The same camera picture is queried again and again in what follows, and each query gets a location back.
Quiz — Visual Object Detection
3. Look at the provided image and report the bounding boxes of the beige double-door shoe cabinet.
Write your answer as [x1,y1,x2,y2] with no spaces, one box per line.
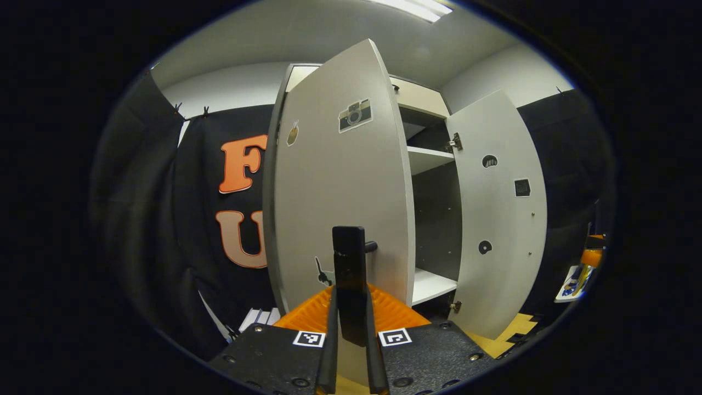
[263,63,464,324]

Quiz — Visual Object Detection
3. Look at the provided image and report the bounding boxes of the black backdrop cloth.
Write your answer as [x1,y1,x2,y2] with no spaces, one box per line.
[90,69,618,363]

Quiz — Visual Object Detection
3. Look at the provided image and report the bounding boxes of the cabinet door with camera sticker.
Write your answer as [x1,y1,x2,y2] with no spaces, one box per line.
[262,38,416,352]

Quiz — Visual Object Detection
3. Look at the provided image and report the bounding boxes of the cabinet door with headphone sticker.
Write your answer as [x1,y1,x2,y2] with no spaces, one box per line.
[445,89,548,341]

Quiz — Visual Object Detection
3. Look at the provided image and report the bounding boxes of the long ceiling light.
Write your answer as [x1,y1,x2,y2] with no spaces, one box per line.
[367,0,453,24]

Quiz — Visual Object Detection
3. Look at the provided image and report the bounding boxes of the black door handle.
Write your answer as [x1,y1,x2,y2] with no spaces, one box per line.
[332,225,379,347]

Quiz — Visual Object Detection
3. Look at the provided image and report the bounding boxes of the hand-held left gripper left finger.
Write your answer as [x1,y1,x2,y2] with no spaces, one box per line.
[208,285,339,395]

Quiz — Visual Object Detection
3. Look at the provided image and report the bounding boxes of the white printed sheet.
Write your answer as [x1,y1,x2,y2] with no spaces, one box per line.
[555,266,593,302]

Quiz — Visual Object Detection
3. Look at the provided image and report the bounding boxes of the white cabinet shelf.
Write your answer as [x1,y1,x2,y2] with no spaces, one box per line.
[411,268,458,306]
[407,145,456,176]

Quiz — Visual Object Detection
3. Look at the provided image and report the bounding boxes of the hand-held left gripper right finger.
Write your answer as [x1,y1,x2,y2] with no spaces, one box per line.
[365,283,497,395]

